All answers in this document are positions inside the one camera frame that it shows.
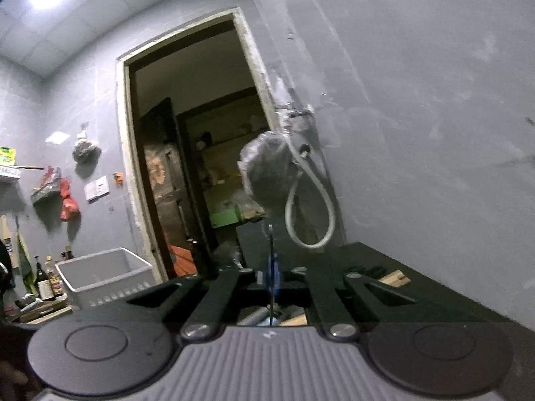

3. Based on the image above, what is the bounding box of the metal wall rack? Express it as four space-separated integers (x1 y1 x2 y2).
30 166 64 206

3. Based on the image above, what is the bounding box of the grey appliance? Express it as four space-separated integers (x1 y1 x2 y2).
236 217 277 270

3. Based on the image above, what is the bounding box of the dark hanging plastic bag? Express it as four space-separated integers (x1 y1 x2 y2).
237 131 298 218

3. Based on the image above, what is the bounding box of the dark wooden door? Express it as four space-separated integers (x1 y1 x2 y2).
137 96 197 280

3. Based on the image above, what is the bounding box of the green box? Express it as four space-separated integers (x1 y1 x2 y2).
209 209 242 229

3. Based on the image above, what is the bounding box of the sunflower door picture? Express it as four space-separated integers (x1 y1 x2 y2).
144 144 170 205

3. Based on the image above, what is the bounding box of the pale door frame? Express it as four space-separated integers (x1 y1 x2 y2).
115 6 289 285

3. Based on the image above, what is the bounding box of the black garbage bag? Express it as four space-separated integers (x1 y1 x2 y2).
211 242 244 269

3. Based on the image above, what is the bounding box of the metal wall tap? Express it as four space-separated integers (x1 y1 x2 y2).
276 102 316 134

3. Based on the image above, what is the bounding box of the wooden spatula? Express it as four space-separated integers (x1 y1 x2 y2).
0 215 18 269

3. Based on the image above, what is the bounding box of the storage shelf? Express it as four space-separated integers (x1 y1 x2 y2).
178 92 270 218

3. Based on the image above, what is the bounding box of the dark glass bottle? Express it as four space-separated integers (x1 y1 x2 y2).
34 255 55 301

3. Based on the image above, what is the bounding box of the black pan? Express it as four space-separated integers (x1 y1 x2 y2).
0 238 12 297

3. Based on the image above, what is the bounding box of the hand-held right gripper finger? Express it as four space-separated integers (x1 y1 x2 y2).
125 255 273 340
274 255 419 340

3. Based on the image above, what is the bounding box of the white wall switch plate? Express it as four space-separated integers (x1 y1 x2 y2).
84 175 112 202

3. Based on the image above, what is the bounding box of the red plastic bag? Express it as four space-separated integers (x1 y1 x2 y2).
59 177 81 222

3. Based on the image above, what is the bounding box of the orange door poster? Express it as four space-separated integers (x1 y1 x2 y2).
166 244 198 277

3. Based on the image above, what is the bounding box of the labelled sauce bottle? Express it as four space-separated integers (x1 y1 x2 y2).
44 256 64 297

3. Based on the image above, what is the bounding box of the green cloth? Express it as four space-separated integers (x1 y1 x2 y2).
17 234 37 295

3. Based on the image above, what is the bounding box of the white perforated plastic basket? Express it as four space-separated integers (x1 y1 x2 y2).
55 247 153 312

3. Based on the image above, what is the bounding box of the white hose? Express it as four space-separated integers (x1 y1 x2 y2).
284 129 337 250

